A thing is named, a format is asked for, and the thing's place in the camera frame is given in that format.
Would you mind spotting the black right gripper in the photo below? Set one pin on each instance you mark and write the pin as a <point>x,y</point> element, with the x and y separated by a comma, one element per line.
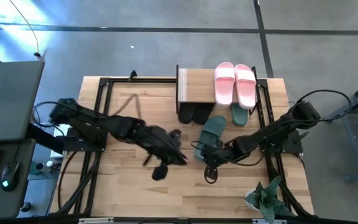
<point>217,154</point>

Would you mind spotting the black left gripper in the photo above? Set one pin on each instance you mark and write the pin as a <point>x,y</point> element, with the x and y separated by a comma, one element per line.
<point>151,138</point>

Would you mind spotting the green rubber slide sandal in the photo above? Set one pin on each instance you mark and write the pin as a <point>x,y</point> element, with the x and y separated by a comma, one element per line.
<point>239,116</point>
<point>211,129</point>

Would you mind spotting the black rubber slide sandal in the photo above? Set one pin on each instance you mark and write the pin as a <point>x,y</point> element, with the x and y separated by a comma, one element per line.
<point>186,113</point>
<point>202,114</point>

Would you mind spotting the pink rubber slide sandal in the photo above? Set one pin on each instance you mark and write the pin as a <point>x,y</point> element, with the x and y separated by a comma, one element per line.
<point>245,90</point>
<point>224,87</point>

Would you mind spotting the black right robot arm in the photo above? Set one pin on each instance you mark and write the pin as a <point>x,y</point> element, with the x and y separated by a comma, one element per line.
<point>275,130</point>

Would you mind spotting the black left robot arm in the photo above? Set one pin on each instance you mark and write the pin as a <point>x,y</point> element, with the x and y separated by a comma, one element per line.
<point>89,121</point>

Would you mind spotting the wooden shelf with black posts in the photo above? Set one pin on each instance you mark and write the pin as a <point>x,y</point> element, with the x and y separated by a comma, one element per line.
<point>197,85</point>

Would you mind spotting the green potted plant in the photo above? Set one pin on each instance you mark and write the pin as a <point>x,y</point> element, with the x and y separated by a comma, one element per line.
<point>267,199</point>

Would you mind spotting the small bottle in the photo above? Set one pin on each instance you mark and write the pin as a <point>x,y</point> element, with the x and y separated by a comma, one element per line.
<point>43,167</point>

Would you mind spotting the blue metal cart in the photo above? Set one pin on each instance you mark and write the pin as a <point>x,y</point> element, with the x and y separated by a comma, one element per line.
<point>346,113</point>

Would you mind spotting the black caster wheel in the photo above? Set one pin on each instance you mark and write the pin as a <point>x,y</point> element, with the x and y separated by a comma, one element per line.
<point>26,207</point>

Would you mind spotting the black computer mouse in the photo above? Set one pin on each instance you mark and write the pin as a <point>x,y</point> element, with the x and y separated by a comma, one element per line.
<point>9,174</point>

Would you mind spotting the grey flat panel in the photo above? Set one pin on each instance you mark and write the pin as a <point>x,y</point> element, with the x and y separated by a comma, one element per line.
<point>8,99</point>

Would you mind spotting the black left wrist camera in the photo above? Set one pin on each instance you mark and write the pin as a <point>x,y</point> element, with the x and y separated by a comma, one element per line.
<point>160,172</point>

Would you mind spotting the black metal table frame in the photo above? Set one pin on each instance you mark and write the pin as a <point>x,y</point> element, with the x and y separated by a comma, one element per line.
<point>135,80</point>

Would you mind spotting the small black bracket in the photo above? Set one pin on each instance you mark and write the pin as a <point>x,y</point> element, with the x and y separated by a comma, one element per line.
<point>133,75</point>

